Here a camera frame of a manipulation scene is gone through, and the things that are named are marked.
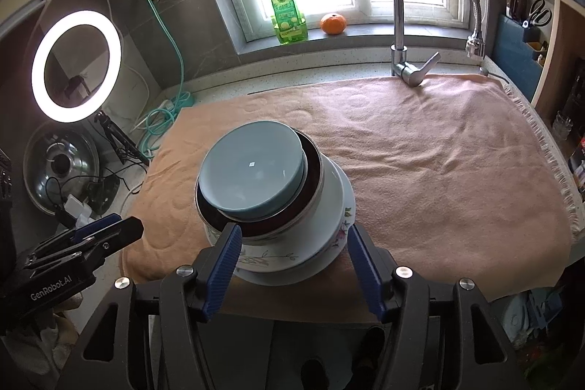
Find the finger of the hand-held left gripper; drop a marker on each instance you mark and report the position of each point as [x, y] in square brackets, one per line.
[98, 225]
[125, 232]

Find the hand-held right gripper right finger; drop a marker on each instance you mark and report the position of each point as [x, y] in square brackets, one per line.
[363, 271]

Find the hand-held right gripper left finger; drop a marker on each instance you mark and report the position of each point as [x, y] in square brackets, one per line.
[224, 271]

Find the large steel bowl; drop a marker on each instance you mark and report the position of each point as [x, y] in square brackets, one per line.
[260, 238]

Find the white plate pink rose print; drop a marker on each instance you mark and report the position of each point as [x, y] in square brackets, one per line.
[333, 207]

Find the red steel bowl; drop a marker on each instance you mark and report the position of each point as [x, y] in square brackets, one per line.
[279, 224]

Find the light blue bowl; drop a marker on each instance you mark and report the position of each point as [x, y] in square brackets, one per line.
[251, 170]

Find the person's left hand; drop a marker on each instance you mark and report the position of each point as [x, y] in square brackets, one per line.
[41, 349]

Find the white charger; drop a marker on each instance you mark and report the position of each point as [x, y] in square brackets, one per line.
[77, 207]

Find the black power adapter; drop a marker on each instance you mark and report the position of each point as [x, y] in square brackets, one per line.
[103, 193]

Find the steel pot lid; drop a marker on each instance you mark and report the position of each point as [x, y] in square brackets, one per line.
[77, 152]

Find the black tripod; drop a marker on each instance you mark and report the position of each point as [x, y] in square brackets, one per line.
[112, 134]

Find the peach towel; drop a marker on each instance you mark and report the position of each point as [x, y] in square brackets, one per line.
[434, 170]

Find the white plug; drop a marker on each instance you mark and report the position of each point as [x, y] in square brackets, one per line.
[167, 102]

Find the black phone clamp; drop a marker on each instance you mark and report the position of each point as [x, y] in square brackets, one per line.
[77, 86]

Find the teal power strip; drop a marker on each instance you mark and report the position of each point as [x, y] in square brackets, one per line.
[185, 100]

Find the clear glass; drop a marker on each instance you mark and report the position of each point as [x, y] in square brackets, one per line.
[562, 125]

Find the orange tangerine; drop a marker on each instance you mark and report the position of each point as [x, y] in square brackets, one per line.
[333, 24]

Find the blue knife rack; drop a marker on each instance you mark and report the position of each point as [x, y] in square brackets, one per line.
[516, 61]

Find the chrome faucet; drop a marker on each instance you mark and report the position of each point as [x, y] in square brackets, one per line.
[398, 6]

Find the wooden shelf unit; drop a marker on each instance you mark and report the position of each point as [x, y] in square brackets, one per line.
[555, 52]

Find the black scissors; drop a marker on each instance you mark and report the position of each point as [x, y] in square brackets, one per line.
[539, 13]

